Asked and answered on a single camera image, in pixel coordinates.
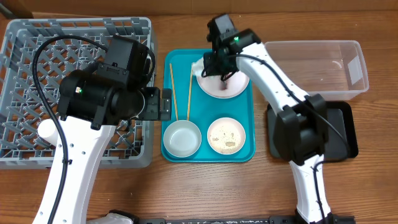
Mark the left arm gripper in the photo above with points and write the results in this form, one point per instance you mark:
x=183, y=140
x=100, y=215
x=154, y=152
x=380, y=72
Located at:
x=152, y=110

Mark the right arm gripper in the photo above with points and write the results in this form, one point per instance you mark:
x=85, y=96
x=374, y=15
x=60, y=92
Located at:
x=208, y=70

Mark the wooden chopstick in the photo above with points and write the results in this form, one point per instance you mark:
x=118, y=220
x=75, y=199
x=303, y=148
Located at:
x=173, y=91
x=189, y=94

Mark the grey bowl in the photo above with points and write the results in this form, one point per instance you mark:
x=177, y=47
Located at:
x=182, y=138

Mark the white cup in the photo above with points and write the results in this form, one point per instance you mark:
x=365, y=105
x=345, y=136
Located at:
x=48, y=131

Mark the white napkin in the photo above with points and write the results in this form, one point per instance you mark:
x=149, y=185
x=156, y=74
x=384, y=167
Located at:
x=197, y=68

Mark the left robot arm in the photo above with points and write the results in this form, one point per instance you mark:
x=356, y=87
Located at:
x=92, y=103

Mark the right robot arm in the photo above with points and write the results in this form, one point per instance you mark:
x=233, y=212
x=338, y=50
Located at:
x=300, y=131

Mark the teal plastic tray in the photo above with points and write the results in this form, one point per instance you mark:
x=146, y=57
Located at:
x=205, y=109

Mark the white round plate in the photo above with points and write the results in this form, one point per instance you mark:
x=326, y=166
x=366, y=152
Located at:
x=236, y=85

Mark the grey plastic dish rack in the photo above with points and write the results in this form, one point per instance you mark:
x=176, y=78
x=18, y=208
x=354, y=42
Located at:
x=81, y=41

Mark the clear plastic bin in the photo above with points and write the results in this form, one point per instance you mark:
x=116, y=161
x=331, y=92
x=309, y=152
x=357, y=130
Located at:
x=336, y=69

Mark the black tray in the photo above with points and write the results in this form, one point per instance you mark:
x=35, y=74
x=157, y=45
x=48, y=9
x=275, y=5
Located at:
x=341, y=117

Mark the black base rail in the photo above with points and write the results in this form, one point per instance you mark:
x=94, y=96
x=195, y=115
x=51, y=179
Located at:
x=289, y=219

